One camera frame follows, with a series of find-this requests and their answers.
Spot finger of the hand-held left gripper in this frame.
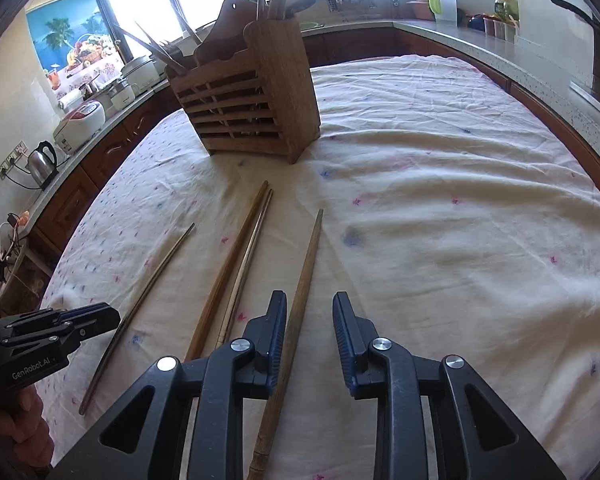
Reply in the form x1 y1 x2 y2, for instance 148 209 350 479
2 308 122 357
0 302 112 334

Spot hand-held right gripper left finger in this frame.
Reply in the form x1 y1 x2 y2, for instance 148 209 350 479
45 290 288 480

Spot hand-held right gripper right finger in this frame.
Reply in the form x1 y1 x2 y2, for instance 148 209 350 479
332 291 567 480

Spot curved dark chopstick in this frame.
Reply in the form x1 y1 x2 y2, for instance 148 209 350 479
79 222 196 416

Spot wooden utensil holder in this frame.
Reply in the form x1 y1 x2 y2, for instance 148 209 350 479
165 0 322 165

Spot person's left hand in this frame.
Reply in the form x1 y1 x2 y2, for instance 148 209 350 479
0 384 55 471

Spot floral white tablecloth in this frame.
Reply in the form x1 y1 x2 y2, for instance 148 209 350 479
40 54 600 480

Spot steel electric kettle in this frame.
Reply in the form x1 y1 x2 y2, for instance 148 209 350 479
27 141 60 188

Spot white rice cooker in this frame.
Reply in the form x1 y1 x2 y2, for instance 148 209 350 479
53 101 106 155

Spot large white cooking pot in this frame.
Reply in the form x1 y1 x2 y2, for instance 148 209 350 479
121 55 161 96

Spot long wooden chopstick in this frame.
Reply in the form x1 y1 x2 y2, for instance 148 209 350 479
171 6 204 46

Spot metal spoon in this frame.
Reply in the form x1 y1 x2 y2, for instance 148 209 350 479
282 0 317 18

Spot green white cutting board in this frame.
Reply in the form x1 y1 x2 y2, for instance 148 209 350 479
428 0 458 23

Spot row of seasoning jars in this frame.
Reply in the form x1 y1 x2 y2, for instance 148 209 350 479
482 15 518 41

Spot tangled power cables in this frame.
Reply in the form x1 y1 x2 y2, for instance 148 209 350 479
0 212 32 273

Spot wall socket strip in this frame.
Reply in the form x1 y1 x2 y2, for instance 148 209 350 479
0 146 28 179

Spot tropical fruit wall poster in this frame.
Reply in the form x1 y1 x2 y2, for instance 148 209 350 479
26 0 123 92

